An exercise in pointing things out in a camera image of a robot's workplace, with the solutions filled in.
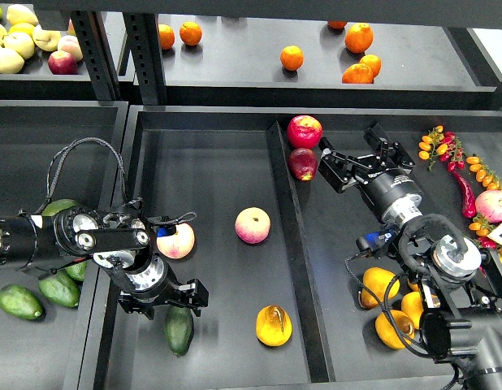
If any black tray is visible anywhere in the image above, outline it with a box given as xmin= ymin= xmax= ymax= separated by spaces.
xmin=0 ymin=101 xmax=128 ymax=389
xmin=92 ymin=104 xmax=502 ymax=390

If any large orange on shelf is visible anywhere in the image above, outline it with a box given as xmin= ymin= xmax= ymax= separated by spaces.
xmin=344 ymin=23 xmax=374 ymax=54

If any cherry tomato bunch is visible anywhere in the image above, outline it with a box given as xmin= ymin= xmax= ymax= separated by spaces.
xmin=418 ymin=125 xmax=465 ymax=171
xmin=464 ymin=155 xmax=502 ymax=264

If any pale yellow apple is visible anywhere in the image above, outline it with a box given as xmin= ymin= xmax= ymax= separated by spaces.
xmin=3 ymin=32 xmax=35 ymax=60

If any green avocado bottom left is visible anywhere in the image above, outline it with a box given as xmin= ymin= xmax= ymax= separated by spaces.
xmin=0 ymin=284 xmax=44 ymax=320

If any dark red apple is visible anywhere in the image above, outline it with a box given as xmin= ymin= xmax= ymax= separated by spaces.
xmin=288 ymin=148 xmax=318 ymax=182

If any pink apple left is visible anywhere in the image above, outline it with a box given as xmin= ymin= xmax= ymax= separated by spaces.
xmin=156 ymin=223 xmax=195 ymax=259

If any green avocado top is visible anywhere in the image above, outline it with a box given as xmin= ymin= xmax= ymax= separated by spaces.
xmin=41 ymin=198 xmax=80 ymax=217

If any orange on shelf front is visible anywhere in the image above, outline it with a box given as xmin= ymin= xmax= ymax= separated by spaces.
xmin=342 ymin=63 xmax=374 ymax=84

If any black left tray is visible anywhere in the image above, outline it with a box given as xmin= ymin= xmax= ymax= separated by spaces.
xmin=0 ymin=101 xmax=128 ymax=389

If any cherry tomato bunch upper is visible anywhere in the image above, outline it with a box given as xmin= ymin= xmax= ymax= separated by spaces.
xmin=418 ymin=125 xmax=465 ymax=171

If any black upper shelf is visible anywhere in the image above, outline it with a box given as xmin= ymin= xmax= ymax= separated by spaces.
xmin=128 ymin=11 xmax=502 ymax=111

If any bright red apple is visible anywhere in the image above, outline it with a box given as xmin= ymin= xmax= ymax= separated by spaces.
xmin=287 ymin=115 xmax=323 ymax=149

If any red apple on shelf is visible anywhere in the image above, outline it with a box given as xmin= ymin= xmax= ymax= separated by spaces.
xmin=48 ymin=50 xmax=78 ymax=75

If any pink apple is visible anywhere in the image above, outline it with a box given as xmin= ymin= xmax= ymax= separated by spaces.
xmin=235 ymin=207 xmax=270 ymax=245
xmin=475 ymin=190 xmax=502 ymax=223
xmin=156 ymin=223 xmax=195 ymax=259

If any pink apple centre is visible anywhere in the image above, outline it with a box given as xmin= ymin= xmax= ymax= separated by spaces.
xmin=235 ymin=207 xmax=270 ymax=245

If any pink apple right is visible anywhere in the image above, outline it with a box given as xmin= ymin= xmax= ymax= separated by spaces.
xmin=475 ymin=190 xmax=502 ymax=223

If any dark green avocado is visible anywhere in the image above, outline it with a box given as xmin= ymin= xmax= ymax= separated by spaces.
xmin=163 ymin=306 xmax=194 ymax=356

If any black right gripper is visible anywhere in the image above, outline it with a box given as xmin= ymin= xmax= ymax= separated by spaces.
xmin=318 ymin=123 xmax=422 ymax=223

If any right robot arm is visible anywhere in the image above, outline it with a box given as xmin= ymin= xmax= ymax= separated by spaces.
xmin=318 ymin=124 xmax=502 ymax=389

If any red chili pepper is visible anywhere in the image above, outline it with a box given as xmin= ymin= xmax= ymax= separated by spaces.
xmin=451 ymin=171 xmax=477 ymax=219

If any yellow orange pear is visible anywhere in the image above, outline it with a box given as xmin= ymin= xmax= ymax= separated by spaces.
xmin=255 ymin=305 xmax=292 ymax=347

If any cherry tomato bunch lower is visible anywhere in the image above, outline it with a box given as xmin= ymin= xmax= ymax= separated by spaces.
xmin=464 ymin=155 xmax=502 ymax=264

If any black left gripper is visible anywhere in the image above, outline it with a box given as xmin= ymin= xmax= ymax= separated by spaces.
xmin=118 ymin=255 xmax=209 ymax=320

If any black centre tray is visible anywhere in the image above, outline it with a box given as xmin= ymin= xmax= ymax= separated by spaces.
xmin=92 ymin=104 xmax=502 ymax=390

